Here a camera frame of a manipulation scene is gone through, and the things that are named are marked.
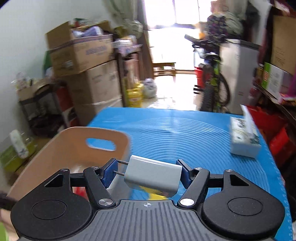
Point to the white cabinet freezer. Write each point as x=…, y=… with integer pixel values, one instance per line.
x=239, y=59

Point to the tall brown cardboard box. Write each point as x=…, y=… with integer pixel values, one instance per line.
x=283, y=52

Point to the open top cardboard box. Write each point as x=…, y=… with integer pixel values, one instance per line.
x=75, y=50

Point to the white tissue box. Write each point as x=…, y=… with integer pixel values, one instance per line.
x=244, y=137

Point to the blue silicone baking mat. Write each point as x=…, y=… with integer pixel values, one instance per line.
x=200, y=139

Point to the large stacked cardboard box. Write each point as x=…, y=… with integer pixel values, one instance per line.
x=94, y=90

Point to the white rolled towel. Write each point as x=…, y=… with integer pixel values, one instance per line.
x=18, y=144

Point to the wooden chair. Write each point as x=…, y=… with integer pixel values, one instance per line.
x=153, y=70

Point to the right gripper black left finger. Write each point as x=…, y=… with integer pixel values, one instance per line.
x=51, y=211

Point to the green plastic container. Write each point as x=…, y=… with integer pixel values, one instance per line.
x=10, y=159

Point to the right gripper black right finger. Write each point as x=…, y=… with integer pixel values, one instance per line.
x=229, y=206

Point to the beige plastic storage bin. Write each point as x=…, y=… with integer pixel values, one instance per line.
x=69, y=149

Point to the green white carton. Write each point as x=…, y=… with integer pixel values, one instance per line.
x=275, y=80

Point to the large white charger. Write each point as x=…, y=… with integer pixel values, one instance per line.
x=162, y=176

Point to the yellow oil jug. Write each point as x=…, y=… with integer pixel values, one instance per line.
x=135, y=96

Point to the yellow toy gear wrench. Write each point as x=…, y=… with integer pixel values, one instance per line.
x=153, y=194

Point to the black metal shelf rack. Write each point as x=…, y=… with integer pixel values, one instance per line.
x=42, y=111

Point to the red toy figure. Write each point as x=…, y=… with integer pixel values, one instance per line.
x=81, y=191

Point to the green black bicycle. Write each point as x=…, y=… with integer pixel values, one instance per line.
x=210, y=81

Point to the red box on floor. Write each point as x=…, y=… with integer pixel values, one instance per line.
x=278, y=134

